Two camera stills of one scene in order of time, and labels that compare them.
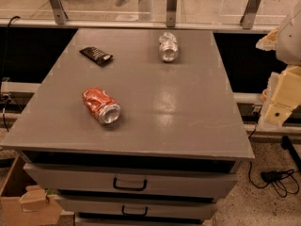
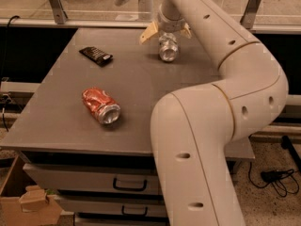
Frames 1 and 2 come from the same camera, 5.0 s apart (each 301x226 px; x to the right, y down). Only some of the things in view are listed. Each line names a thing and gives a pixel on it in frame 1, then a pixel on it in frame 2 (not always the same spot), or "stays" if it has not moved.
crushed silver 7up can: (168, 50) stays
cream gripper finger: (269, 41) → (186, 30)
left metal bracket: (59, 12) stays
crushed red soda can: (102, 104) stays
